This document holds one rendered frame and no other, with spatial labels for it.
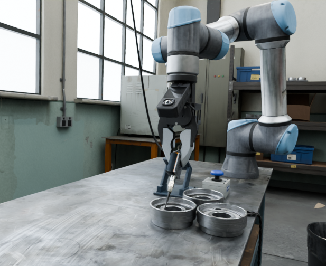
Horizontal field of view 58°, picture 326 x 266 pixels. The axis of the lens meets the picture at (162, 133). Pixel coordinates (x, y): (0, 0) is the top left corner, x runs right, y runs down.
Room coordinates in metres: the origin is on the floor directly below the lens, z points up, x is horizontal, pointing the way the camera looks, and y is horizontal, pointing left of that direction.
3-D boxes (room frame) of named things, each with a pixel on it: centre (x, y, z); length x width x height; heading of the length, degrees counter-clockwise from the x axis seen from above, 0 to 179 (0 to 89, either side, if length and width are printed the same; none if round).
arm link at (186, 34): (0.70, -0.04, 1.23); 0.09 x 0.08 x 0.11; 137
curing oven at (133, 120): (3.33, 0.06, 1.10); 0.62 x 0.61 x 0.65; 156
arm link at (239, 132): (1.19, -0.33, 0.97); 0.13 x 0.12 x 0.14; 47
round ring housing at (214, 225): (0.62, -0.13, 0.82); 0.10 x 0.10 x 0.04
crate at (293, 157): (3.97, -1.77, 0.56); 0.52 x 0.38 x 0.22; 63
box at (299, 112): (3.96, -1.75, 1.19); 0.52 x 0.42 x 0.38; 66
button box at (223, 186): (0.89, -0.17, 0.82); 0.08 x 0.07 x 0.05; 156
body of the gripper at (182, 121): (0.71, -0.04, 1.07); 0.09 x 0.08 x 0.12; 157
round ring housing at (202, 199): (0.74, -0.11, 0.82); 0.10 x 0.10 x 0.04
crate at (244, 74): (4.18, -1.29, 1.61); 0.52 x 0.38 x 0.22; 69
